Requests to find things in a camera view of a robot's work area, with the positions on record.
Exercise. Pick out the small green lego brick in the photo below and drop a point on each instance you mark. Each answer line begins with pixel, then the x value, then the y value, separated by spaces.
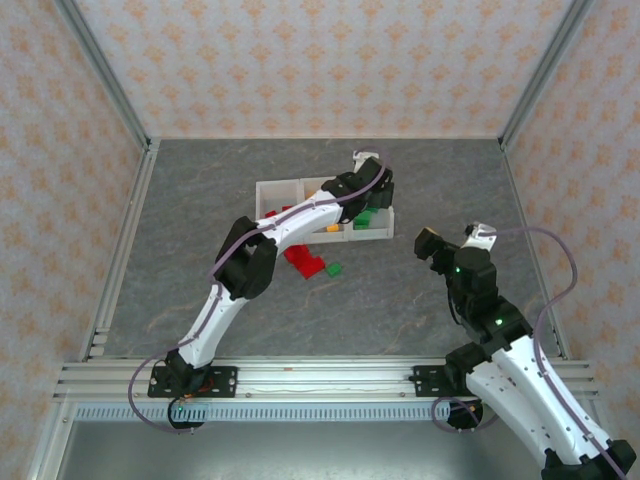
pixel 362 221

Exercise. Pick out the narrow red lego brick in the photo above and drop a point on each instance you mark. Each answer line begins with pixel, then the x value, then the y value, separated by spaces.
pixel 272 214

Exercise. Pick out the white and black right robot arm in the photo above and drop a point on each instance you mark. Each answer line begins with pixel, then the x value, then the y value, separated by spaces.
pixel 530 395

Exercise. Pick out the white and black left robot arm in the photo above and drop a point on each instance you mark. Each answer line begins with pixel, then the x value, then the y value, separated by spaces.
pixel 215 315

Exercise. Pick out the large red lego brick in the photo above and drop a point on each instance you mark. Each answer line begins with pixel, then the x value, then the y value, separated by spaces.
pixel 312 266
pixel 296 254

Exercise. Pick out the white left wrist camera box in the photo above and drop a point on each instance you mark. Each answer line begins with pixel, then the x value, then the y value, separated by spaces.
pixel 357 160

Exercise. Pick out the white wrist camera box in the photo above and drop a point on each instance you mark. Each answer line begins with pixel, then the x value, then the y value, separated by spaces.
pixel 357 160
pixel 480 240

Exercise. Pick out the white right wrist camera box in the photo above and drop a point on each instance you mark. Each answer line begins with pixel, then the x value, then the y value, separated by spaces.
pixel 480 240

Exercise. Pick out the aluminium side floor rail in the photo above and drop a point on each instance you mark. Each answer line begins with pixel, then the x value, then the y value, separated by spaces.
pixel 125 225
pixel 520 200

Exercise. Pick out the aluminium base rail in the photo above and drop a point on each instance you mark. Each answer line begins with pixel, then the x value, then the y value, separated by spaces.
pixel 325 380

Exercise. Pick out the aluminium corner post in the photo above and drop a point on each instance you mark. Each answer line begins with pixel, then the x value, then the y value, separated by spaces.
pixel 100 70
pixel 547 70

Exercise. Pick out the aluminium lower frame bar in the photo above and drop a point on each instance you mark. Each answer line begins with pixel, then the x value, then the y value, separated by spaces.
pixel 47 440

